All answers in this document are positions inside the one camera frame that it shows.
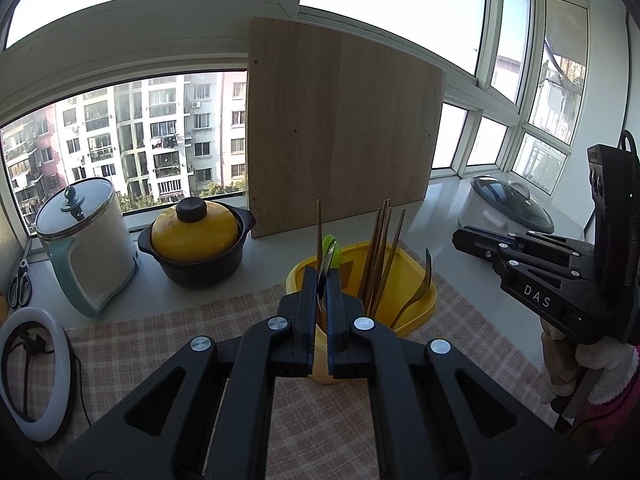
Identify black scissors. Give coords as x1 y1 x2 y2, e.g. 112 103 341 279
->
7 258 33 309

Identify bunch of wooden chopsticks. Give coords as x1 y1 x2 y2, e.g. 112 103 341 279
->
315 199 407 321

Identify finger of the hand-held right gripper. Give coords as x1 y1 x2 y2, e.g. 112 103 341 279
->
527 231 596 261
452 226 581 273

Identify green plastic spoon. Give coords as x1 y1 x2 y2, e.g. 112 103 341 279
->
322 234 347 281

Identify large light wooden board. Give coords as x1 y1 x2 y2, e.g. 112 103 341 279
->
246 16 446 239

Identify white floral slow cooker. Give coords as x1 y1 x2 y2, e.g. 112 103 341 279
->
457 174 555 241

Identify white ring light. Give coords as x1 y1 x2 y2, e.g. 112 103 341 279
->
0 306 77 443

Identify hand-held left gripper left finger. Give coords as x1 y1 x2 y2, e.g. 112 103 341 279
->
57 268 321 480

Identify checked tablecloth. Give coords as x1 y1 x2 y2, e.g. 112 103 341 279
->
0 272 561 480

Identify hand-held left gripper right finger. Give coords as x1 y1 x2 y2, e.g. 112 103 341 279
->
326 270 588 480

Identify metal fork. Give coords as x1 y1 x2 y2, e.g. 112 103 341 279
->
390 247 434 328

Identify person's right forearm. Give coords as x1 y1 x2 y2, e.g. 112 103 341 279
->
585 347 640 438

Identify white pot with teal handle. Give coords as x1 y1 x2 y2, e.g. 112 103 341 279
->
35 176 138 317

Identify yellow plastic container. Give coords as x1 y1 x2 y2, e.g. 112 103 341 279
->
285 241 438 385

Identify metal spoon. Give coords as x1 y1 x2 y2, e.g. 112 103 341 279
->
318 238 338 333

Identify apartment building outside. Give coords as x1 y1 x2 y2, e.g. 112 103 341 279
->
0 71 248 236

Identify ring light black cable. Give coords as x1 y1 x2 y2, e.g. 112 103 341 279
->
75 355 93 428

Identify black casserole with yellow lid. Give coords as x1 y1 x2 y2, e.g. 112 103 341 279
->
137 196 257 289

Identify person's right hand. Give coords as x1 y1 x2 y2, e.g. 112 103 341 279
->
540 317 636 426

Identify white window frame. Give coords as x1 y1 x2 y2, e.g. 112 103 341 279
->
0 0 591 196

